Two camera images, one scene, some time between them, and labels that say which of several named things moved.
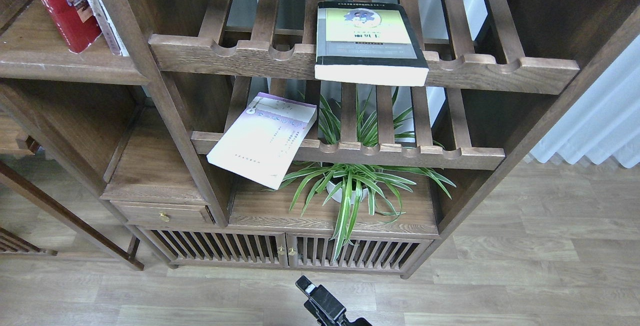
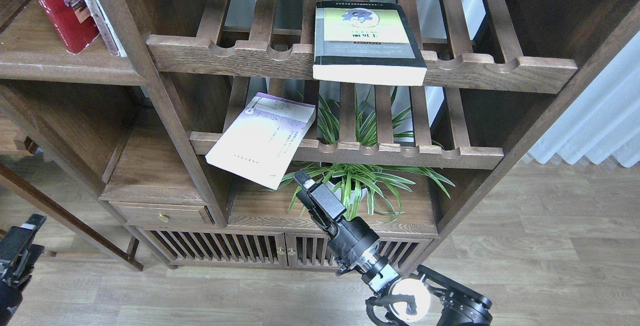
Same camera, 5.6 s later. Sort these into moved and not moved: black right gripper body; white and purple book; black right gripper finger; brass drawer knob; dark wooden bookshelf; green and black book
Moved: black right gripper body; black right gripper finger
Not moved: dark wooden bookshelf; green and black book; brass drawer knob; white and purple book
